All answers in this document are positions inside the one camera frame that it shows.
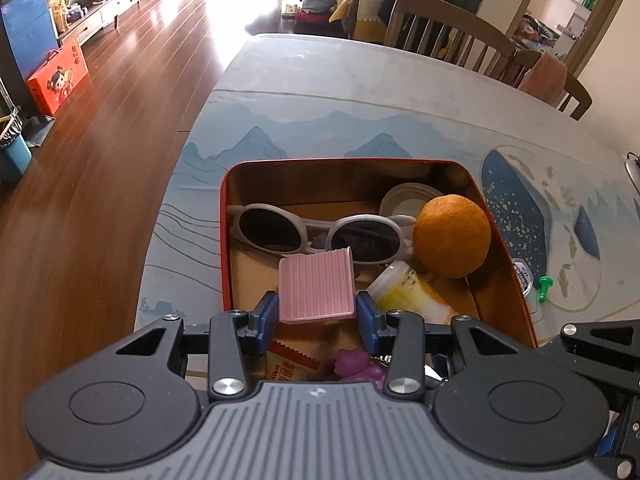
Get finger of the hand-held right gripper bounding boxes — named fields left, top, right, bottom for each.
left=537, top=321, right=640, bottom=396

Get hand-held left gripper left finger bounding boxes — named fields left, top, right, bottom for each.
left=114, top=291, right=280, bottom=402

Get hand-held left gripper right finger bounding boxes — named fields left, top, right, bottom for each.
left=355, top=291, right=537, bottom=402

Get purple plastic toy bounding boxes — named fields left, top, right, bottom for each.
left=334, top=347, right=389, bottom=389

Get white bottle yellow label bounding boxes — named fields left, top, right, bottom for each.
left=367, top=260, right=462, bottom=324

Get red gold snack packet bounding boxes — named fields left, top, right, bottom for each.
left=265, top=340, right=324, bottom=385

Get pink ribbed eraser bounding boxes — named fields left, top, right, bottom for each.
left=278, top=248, right=357, bottom=325

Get white frame sunglasses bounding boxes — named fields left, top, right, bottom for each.
left=227, top=203, right=419, bottom=266

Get orange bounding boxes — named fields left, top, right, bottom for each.
left=412, top=193, right=493, bottom=280

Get round gold tin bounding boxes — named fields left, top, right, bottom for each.
left=379, top=183, right=444, bottom=221

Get red metal tin box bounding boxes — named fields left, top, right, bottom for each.
left=218, top=157, right=540, bottom=352

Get green pushpin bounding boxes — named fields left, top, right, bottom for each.
left=535, top=275, right=557, bottom=304

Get silver desk lamp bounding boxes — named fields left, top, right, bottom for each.
left=622, top=151, right=640, bottom=187

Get wooden chair with cloth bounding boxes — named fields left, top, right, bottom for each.
left=509, top=48, right=594, bottom=121

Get pink cloth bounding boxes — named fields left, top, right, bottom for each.
left=519, top=52, right=569, bottom=109

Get teal waste bin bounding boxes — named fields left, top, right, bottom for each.
left=0, top=107, right=34, bottom=184

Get yellow cloth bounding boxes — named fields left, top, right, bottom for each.
left=327, top=0, right=392, bottom=42

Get wooden slatted chair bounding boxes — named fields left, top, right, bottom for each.
left=383, top=0, right=517, bottom=84

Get orange gift box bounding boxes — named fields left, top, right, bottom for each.
left=26, top=37, right=90, bottom=116

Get cartoon printed blanket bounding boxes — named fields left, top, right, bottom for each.
left=512, top=14, right=557, bottom=54

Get low white tv stand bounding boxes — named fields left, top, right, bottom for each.
left=54, top=0, right=177, bottom=44

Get blue panel cabinet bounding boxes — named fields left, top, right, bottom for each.
left=0, top=0, right=59, bottom=82

